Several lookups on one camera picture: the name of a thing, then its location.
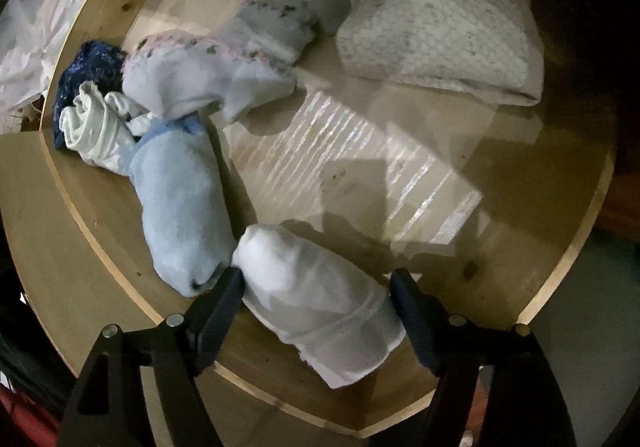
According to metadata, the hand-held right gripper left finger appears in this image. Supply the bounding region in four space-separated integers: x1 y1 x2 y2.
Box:
57 266 246 447

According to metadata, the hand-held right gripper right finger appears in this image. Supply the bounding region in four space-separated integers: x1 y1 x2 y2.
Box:
389 268 578 447

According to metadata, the plain white underwear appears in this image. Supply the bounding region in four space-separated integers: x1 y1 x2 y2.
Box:
231 223 407 389

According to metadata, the light blue sock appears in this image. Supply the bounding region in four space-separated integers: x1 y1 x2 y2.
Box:
117 114 238 298

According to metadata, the white textured underwear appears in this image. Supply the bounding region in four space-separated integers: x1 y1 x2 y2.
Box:
336 0 545 107

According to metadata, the navy lace underwear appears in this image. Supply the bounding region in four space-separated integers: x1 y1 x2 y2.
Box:
52 40 131 152

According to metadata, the white rolled sock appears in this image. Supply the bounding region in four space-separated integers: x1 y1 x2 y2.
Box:
60 81 151 174

